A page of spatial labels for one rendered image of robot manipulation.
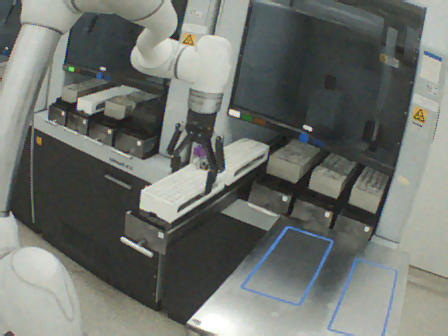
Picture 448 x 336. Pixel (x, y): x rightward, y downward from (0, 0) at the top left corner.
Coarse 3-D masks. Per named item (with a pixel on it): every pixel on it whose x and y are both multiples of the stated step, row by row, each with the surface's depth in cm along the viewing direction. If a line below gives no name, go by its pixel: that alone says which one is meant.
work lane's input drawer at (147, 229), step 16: (256, 176) 166; (224, 192) 149; (240, 192) 158; (208, 208) 139; (128, 224) 127; (144, 224) 124; (160, 224) 123; (176, 224) 127; (192, 224) 133; (128, 240) 124; (144, 240) 126; (160, 240) 123; (176, 240) 127
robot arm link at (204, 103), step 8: (192, 96) 128; (200, 96) 126; (208, 96) 126; (216, 96) 127; (192, 104) 128; (200, 104) 127; (208, 104) 127; (216, 104) 128; (200, 112) 129; (208, 112) 128; (216, 112) 130
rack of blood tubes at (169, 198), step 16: (176, 176) 139; (192, 176) 141; (224, 176) 147; (144, 192) 126; (160, 192) 128; (176, 192) 131; (192, 192) 131; (144, 208) 127; (160, 208) 125; (176, 208) 125; (192, 208) 134
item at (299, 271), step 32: (288, 224) 134; (256, 256) 116; (288, 256) 118; (320, 256) 120; (352, 256) 121; (384, 256) 123; (224, 288) 101; (256, 288) 103; (288, 288) 105; (320, 288) 106; (352, 288) 107; (384, 288) 107; (192, 320) 89; (224, 320) 90; (256, 320) 92; (288, 320) 93; (320, 320) 94; (352, 320) 94; (384, 320) 94
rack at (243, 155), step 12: (240, 144) 171; (252, 144) 174; (264, 144) 175; (228, 156) 159; (240, 156) 162; (252, 156) 162; (264, 156) 174; (228, 168) 150; (240, 168) 167; (252, 168) 166; (228, 180) 151
